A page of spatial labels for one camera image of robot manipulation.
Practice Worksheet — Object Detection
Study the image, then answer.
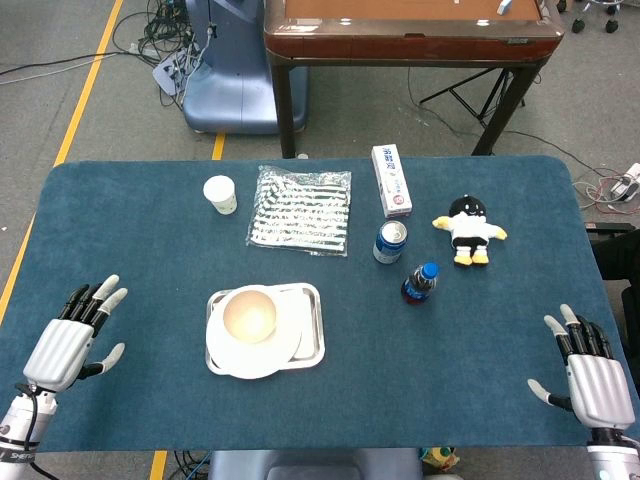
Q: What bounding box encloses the white paper cup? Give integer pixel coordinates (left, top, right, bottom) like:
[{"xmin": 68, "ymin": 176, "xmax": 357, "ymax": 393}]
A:
[{"xmin": 202, "ymin": 175, "xmax": 238, "ymax": 216}]

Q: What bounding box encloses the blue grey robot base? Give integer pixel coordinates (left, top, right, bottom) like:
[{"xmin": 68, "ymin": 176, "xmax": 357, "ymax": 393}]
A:
[{"xmin": 182, "ymin": 0, "xmax": 309, "ymax": 135}]

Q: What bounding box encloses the white power adapter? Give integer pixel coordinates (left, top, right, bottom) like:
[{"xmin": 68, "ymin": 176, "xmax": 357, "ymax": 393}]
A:
[{"xmin": 609, "ymin": 162, "xmax": 640, "ymax": 201}]

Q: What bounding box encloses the cola bottle blue cap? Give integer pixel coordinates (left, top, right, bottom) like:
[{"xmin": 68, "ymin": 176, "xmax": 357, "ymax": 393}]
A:
[{"xmin": 400, "ymin": 261, "xmax": 441, "ymax": 307}]

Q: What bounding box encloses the beige bowl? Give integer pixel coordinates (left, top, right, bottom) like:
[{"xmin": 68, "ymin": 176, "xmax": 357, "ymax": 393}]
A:
[{"xmin": 222, "ymin": 288, "xmax": 278, "ymax": 345}]

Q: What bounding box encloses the black tripod stand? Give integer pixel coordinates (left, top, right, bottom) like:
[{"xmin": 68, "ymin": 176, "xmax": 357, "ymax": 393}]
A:
[{"xmin": 418, "ymin": 67, "xmax": 526, "ymax": 126}]

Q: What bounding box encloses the silver metal tray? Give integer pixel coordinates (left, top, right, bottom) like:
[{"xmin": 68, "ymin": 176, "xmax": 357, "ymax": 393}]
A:
[{"xmin": 204, "ymin": 282, "xmax": 326, "ymax": 375}]

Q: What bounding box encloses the white power strip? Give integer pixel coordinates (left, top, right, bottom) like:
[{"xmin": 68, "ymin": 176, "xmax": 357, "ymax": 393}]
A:
[{"xmin": 152, "ymin": 49, "xmax": 196, "ymax": 96}]

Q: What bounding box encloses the chrome black swivel chair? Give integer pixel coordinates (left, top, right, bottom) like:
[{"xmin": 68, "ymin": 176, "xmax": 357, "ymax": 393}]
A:
[{"xmin": 557, "ymin": 0, "xmax": 621, "ymax": 34}]

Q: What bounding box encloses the white toothpaste box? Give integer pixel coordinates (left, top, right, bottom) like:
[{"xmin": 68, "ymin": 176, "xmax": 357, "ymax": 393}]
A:
[{"xmin": 370, "ymin": 143, "xmax": 414, "ymax": 219}]

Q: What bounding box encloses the white square plate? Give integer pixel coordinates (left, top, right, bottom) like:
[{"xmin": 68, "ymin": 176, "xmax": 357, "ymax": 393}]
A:
[{"xmin": 272, "ymin": 287, "xmax": 316, "ymax": 359}]

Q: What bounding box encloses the white round plate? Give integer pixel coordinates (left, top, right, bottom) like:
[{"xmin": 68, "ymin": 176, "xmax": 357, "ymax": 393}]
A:
[{"xmin": 205, "ymin": 284, "xmax": 304, "ymax": 380}]

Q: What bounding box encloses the blue table cloth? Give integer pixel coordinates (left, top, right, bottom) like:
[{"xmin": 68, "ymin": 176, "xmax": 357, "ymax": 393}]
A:
[{"xmin": 0, "ymin": 155, "xmax": 640, "ymax": 454}]

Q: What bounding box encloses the red white cable tangle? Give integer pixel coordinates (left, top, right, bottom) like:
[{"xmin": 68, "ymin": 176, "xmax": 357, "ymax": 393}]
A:
[{"xmin": 572, "ymin": 167, "xmax": 640, "ymax": 216}]

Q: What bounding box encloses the black white plush penguin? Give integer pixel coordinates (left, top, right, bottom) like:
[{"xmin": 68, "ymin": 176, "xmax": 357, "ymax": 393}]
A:
[{"xmin": 432, "ymin": 194, "xmax": 509, "ymax": 267}]

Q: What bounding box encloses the brown mahjong table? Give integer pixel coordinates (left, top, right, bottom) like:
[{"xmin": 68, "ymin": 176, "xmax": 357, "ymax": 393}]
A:
[{"xmin": 263, "ymin": 0, "xmax": 566, "ymax": 159}]

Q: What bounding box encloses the black fabric object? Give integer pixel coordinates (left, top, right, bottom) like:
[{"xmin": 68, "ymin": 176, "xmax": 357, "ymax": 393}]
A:
[{"xmin": 587, "ymin": 222, "xmax": 640, "ymax": 321}]

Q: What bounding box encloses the floor cable bundle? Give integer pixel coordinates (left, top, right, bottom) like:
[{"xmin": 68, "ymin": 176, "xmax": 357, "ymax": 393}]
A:
[{"xmin": 112, "ymin": 0, "xmax": 211, "ymax": 109}]

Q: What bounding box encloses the striped cloth in plastic bag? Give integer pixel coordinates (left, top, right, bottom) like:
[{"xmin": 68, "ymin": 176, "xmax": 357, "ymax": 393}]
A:
[{"xmin": 245, "ymin": 164, "xmax": 353, "ymax": 258}]

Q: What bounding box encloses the blue soda can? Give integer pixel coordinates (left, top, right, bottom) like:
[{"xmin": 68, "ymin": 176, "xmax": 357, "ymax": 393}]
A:
[{"xmin": 372, "ymin": 219, "xmax": 409, "ymax": 265}]

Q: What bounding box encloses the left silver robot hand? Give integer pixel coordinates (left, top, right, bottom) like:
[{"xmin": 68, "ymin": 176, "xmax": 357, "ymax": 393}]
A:
[{"xmin": 22, "ymin": 273, "xmax": 129, "ymax": 394}]

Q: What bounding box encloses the grey robot torso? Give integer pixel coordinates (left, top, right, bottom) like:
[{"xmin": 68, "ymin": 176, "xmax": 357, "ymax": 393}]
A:
[{"xmin": 207, "ymin": 448, "xmax": 424, "ymax": 480}]

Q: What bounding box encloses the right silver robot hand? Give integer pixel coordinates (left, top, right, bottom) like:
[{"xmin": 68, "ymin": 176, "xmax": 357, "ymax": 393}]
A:
[{"xmin": 527, "ymin": 303, "xmax": 637, "ymax": 431}]

